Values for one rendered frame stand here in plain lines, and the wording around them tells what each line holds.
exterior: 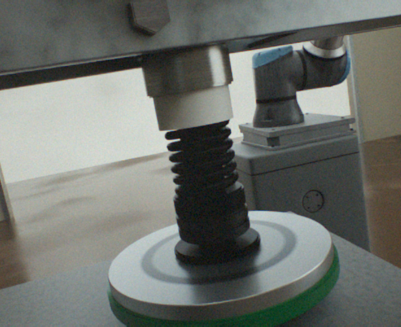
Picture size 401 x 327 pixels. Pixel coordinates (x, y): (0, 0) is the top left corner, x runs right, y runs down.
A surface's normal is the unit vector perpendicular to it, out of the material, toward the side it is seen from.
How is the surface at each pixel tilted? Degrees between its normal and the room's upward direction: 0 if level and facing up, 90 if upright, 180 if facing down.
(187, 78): 90
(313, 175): 90
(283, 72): 93
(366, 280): 0
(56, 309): 0
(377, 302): 0
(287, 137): 90
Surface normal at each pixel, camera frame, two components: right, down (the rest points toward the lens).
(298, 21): 0.42, 0.07
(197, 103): 0.15, 0.14
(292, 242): -0.17, -0.97
